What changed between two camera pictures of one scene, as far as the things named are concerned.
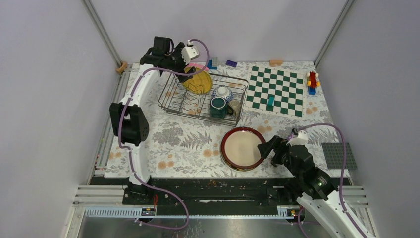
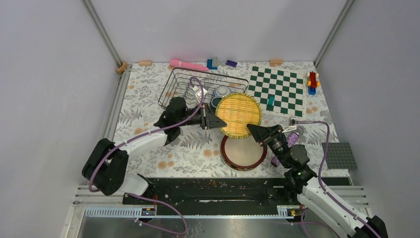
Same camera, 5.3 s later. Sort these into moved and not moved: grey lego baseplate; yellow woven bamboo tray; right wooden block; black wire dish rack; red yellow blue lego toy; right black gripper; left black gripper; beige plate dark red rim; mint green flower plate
Moved: right black gripper; left black gripper; yellow woven bamboo tray
Not moved: grey lego baseplate; black wire dish rack; red yellow blue lego toy; mint green flower plate; beige plate dark red rim; right wooden block
